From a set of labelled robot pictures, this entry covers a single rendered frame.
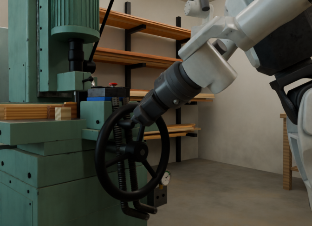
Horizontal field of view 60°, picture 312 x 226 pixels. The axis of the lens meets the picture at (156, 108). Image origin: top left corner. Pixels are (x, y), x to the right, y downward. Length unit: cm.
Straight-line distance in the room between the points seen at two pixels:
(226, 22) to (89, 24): 63
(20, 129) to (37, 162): 11
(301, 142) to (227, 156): 371
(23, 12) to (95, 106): 58
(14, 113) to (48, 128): 17
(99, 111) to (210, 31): 45
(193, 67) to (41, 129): 48
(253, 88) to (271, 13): 377
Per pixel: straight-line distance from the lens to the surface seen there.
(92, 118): 88
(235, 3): 90
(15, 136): 81
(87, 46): 133
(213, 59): 55
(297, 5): 52
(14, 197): 103
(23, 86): 123
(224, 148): 461
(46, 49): 115
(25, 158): 92
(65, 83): 108
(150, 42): 427
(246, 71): 435
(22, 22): 128
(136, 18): 355
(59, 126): 86
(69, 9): 105
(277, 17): 52
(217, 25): 53
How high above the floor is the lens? 95
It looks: 1 degrees down
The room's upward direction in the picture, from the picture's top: straight up
